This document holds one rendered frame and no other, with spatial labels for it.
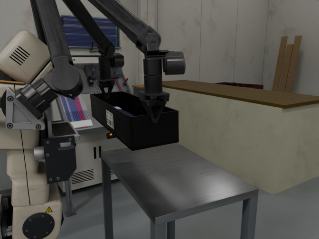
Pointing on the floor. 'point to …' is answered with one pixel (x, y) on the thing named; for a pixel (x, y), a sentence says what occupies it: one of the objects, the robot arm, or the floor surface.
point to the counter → (249, 131)
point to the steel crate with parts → (243, 85)
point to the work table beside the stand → (174, 187)
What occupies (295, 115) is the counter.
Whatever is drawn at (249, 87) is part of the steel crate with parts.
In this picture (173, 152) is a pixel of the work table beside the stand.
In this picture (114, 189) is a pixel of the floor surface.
